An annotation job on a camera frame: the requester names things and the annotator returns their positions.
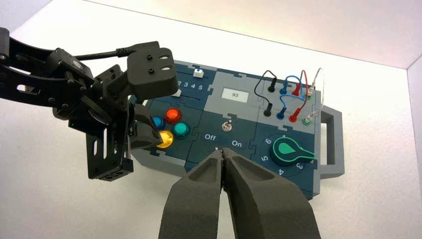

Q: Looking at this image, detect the yellow push button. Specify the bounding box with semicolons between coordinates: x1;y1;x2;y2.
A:
156;129;175;149

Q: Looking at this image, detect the red patch cable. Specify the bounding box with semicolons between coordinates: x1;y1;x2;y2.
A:
288;70;309;123

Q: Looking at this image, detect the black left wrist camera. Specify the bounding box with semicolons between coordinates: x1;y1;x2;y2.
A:
126;46;179;103

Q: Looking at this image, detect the small white display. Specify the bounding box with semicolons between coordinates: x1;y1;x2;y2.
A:
221;88;249;103

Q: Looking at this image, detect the teal push button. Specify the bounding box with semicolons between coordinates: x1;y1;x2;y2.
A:
171;122;191;138

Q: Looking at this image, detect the green rotary knob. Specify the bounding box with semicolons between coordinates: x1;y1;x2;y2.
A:
269;134;316;168

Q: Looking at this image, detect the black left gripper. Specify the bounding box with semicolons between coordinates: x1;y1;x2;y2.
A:
67;64;163;181

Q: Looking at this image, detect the black patch cable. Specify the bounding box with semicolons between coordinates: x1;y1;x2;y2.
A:
254;70;278;118

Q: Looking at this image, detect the blue patch cable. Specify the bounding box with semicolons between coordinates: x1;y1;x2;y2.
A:
278;75;309;120

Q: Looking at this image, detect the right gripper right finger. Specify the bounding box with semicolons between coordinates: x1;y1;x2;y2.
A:
222;148;322;239

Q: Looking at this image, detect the dark teal grey control box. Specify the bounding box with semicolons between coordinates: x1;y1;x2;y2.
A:
130;59;345;201

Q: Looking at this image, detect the red push button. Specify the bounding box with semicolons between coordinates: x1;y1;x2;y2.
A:
164;108;183;125

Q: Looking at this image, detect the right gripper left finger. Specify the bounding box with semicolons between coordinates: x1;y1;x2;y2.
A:
158;150;226;239

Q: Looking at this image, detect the black camera cable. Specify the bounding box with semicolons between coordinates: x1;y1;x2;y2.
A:
75;41;161;62

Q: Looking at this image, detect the white patch cable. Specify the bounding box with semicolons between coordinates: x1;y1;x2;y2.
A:
303;67;325;126

